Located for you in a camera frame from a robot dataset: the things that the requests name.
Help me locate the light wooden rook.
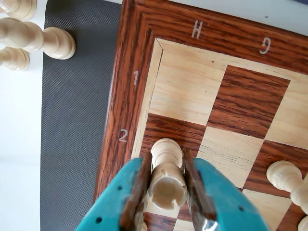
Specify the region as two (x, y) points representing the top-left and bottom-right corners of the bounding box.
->
(148, 138), (190, 210)

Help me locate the tall light wooden chess piece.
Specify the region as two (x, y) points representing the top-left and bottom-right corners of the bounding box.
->
(0, 0), (37, 21)
(0, 17), (77, 60)

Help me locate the turquoise gripper finger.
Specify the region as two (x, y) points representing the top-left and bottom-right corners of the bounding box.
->
(182, 148), (270, 231)
(75, 153), (154, 231)

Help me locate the dark grey mat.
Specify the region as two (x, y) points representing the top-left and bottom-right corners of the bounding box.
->
(39, 0), (123, 231)

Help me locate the light wooden pawn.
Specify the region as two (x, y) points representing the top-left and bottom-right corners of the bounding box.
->
(266, 160), (308, 210)
(0, 47), (31, 71)

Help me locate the wooden chessboard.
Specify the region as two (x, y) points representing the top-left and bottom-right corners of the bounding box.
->
(92, 0), (308, 231)

